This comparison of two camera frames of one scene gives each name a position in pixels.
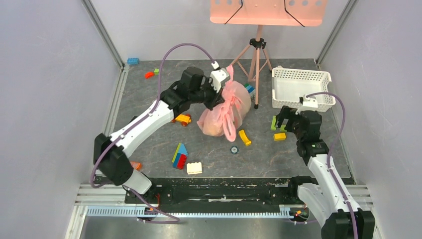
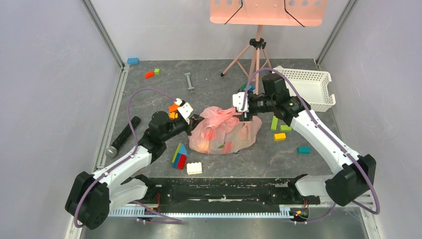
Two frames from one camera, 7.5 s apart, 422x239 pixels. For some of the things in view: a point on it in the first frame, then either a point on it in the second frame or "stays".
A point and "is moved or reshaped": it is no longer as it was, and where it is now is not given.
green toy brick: (282, 128) stays
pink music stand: (259, 13) stays
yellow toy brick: (279, 136) stays
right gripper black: (289, 118) -> (246, 114)
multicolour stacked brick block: (180, 158) stays
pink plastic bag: (227, 117) is moved or reshaped
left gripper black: (217, 98) -> (194, 120)
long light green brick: (272, 127) stays
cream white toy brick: (192, 168) stays
